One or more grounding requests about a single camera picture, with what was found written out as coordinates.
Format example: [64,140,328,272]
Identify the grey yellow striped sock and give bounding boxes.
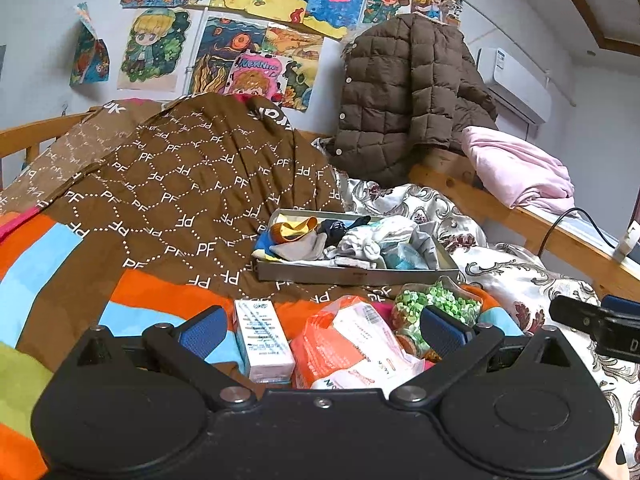
[252,216,329,262]

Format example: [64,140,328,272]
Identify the colourful striped bedsheet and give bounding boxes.
[0,210,526,480]

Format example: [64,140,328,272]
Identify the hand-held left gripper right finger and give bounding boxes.
[389,305,576,408]

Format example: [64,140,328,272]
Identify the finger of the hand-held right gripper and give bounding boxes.
[600,295,640,312]
[549,294,640,364]

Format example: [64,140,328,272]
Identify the blond child drawing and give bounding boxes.
[116,6,194,94]

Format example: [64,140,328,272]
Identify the pink cloth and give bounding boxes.
[461,126,577,212]

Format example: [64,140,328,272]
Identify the wooden bed frame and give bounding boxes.
[0,110,640,302]

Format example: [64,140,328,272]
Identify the orange white packet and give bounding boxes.
[290,295,427,392]

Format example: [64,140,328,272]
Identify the brown puffer jacket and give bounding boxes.
[330,12,499,189]

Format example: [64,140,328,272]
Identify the white air conditioner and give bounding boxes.
[475,47,553,127]

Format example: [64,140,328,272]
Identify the brown patterned blanket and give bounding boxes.
[0,94,347,307]

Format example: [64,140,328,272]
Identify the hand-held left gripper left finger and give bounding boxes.
[75,305,258,408]

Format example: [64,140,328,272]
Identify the black cable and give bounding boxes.
[537,207,619,257]

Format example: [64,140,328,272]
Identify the folded colourful paper drawing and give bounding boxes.
[68,2,111,89]

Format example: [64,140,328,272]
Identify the dark navy sock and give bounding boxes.
[318,216,372,249]

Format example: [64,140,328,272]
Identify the white charger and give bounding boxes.
[614,220,640,262]

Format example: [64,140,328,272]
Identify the white blue patterned sock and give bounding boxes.
[336,217,418,269]

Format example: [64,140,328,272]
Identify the white floral quilt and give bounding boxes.
[312,175,640,480]

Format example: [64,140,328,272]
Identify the pink framed girl drawing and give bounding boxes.
[222,51,289,104]

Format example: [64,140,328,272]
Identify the white carton box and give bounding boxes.
[234,299,297,384]

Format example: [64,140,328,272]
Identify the metal tray with picture lining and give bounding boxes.
[251,208,460,286]

